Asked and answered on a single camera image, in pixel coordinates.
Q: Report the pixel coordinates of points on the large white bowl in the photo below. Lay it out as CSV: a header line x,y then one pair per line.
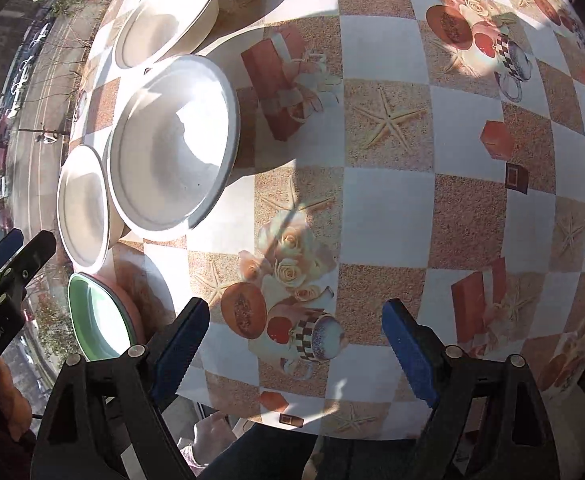
x,y
172,150

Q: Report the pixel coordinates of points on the small white bowl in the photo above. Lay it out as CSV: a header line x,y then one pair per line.
x,y
83,210

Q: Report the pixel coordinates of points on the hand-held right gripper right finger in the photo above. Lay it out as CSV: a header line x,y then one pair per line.
x,y
412,360

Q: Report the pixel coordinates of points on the printed checkered tablecloth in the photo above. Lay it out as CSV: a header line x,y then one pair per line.
x,y
387,195

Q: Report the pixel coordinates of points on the person's left hand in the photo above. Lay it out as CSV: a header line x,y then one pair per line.
x,y
10,400

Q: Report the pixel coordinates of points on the green bowl pink outside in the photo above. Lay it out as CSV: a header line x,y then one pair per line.
x,y
97,320

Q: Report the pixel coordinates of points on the cream bowl dark rim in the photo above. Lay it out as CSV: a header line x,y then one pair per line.
x,y
165,20

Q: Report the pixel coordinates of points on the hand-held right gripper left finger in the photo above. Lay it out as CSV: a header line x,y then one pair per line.
x,y
180,355

